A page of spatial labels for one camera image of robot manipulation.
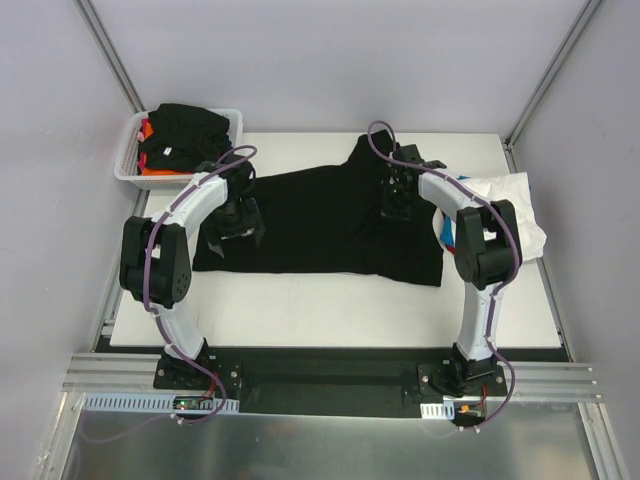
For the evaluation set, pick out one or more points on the white plastic laundry basket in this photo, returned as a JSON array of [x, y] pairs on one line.
[[126, 160]]

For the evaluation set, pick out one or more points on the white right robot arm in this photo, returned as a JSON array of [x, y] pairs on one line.
[[487, 256]]

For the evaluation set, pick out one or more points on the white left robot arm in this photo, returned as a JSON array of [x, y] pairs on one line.
[[156, 261]]

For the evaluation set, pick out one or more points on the left aluminium frame post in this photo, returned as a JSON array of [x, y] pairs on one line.
[[111, 56]]

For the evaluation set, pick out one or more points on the black t shirt in basket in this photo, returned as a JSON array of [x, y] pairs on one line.
[[201, 130]]

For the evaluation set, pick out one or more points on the aluminium front rail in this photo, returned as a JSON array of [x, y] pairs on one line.
[[535, 381]]

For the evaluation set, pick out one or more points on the white cable duct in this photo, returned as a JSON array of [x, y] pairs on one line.
[[158, 403], [438, 411]]

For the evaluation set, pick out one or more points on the dark blue t shirt in basket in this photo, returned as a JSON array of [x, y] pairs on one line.
[[228, 143]]

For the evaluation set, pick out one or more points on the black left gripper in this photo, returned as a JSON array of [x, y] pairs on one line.
[[236, 231]]

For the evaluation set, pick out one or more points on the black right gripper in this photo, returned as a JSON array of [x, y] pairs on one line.
[[395, 211]]

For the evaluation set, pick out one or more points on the right aluminium frame post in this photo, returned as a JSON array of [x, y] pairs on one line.
[[578, 27]]

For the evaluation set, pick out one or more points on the right white cable duct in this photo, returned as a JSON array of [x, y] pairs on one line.
[[438, 411]]

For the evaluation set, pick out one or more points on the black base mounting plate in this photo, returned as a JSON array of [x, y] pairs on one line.
[[358, 382]]

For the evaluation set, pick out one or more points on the white t shirt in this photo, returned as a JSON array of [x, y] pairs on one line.
[[514, 188]]

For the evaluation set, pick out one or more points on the pink t shirt in basket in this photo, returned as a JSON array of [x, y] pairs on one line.
[[142, 134]]

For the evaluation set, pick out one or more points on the black t shirt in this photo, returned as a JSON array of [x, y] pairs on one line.
[[201, 130], [328, 220]]

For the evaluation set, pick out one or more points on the aluminium frame post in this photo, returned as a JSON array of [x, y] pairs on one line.
[[111, 56], [578, 27]]

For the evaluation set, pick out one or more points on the orange t shirt in basket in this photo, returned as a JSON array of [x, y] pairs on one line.
[[161, 153]]

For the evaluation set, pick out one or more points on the left white cable duct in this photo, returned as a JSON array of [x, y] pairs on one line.
[[158, 403]]

